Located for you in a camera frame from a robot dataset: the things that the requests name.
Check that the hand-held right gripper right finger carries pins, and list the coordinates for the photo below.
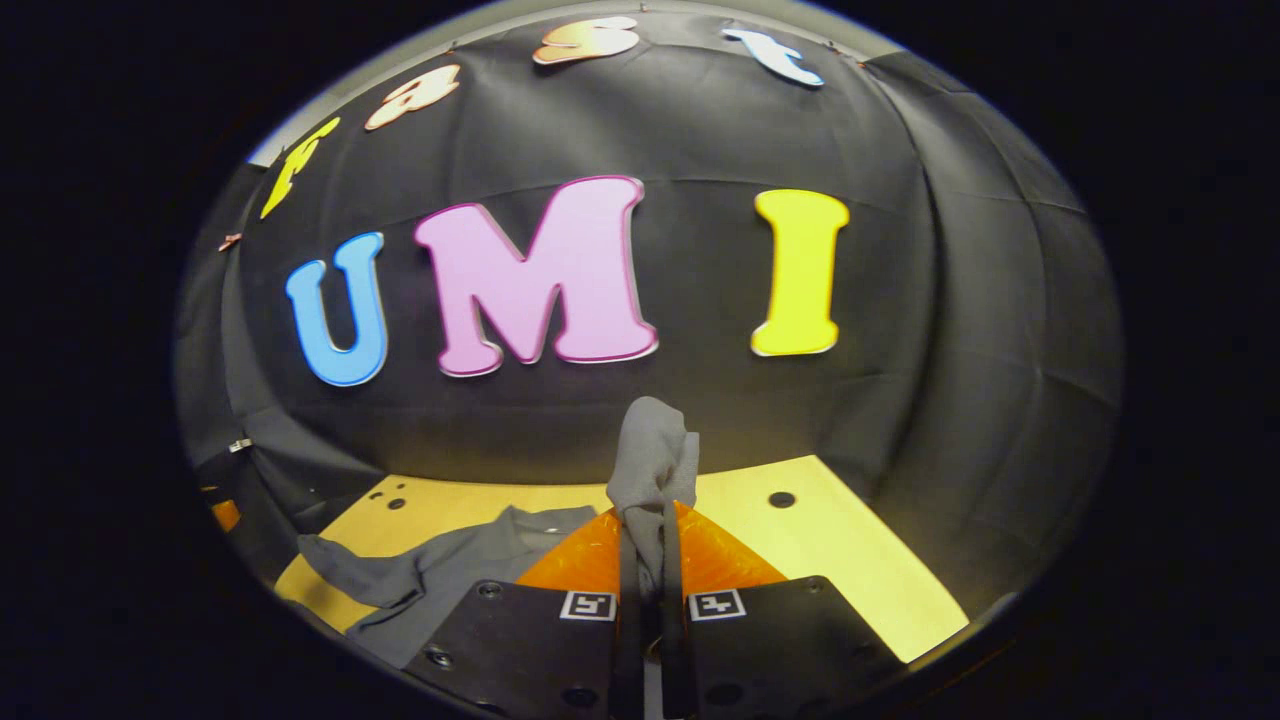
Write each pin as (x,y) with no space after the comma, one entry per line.
(672,640)

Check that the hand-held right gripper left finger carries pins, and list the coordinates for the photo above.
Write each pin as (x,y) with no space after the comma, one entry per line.
(628,640)

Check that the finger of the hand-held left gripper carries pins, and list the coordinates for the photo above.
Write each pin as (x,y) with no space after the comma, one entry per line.
(226,514)

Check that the grey polo shirt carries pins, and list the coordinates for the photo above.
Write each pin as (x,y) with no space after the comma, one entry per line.
(650,450)

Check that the copper cloth clip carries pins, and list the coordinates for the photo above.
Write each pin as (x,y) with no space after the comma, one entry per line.
(230,241)

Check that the black backdrop cloth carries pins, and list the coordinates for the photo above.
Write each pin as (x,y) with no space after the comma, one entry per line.
(700,120)

